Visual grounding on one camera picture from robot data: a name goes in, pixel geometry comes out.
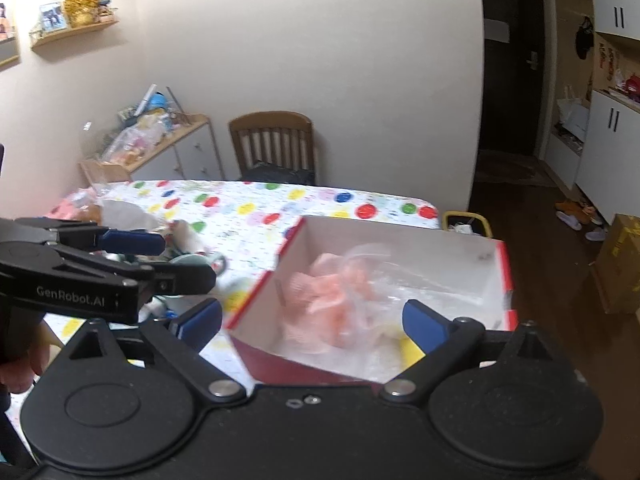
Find white slippers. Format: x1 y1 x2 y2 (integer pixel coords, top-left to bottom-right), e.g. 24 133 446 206
555 210 608 243

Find brown cardboard box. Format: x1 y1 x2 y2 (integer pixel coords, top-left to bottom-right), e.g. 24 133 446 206
592 214 640 314

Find golden ornament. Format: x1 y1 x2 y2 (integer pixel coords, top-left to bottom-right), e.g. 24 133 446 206
63 0 100 28

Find brown wooden chair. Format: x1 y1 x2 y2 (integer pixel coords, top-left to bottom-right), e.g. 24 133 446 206
229 110 316 179

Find pink mesh bath sponge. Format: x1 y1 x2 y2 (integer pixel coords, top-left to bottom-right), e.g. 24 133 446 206
282 244 401 354

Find white drawer sideboard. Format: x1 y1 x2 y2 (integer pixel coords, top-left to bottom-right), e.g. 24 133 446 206
79 114 227 183

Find white lower cabinets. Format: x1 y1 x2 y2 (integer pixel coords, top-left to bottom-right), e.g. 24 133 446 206
544 91 639 222

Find wooden wall shelf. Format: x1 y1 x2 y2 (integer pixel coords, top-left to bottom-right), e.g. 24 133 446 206
29 18 119 51

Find black bag on chair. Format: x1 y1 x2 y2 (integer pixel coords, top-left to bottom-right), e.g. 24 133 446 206
241 160 316 185

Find yellow sponge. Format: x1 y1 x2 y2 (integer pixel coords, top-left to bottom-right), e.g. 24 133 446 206
399 336 425 370

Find crumpled white paper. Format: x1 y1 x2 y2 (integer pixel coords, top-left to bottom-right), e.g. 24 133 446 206
100 200 166 232

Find polka dot tablecloth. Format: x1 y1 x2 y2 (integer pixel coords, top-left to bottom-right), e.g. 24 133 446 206
44 178 442 391

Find red white cardboard box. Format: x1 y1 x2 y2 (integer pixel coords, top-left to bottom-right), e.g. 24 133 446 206
227 216 518 385

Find yellow black waste bin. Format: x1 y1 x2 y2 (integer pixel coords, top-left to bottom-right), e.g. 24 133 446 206
442 210 494 238

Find clear plastic zip bag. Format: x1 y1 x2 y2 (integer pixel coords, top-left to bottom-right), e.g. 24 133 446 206
344 242 501 380

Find person's left hand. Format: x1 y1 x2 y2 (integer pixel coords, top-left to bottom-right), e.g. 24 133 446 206
1 308 51 393

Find mint ceramic mug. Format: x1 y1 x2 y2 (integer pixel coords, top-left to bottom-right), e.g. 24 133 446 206
144 252 227 318

